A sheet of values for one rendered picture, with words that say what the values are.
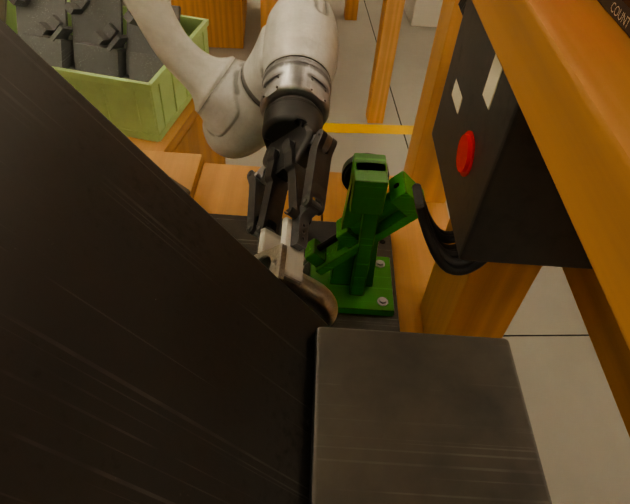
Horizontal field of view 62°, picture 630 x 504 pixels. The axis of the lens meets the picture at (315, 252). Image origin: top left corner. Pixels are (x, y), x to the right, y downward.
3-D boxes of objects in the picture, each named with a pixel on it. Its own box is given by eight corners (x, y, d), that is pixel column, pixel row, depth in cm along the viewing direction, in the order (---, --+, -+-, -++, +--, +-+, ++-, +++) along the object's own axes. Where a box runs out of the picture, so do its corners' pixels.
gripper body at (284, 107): (249, 114, 67) (240, 173, 63) (297, 81, 62) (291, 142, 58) (291, 144, 72) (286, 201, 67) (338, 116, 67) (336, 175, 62)
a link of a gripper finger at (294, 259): (301, 229, 59) (306, 227, 59) (297, 286, 56) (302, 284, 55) (282, 218, 57) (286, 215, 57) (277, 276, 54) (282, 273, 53)
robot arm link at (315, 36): (353, 77, 68) (299, 132, 78) (355, -1, 76) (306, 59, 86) (282, 35, 63) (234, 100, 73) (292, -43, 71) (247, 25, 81)
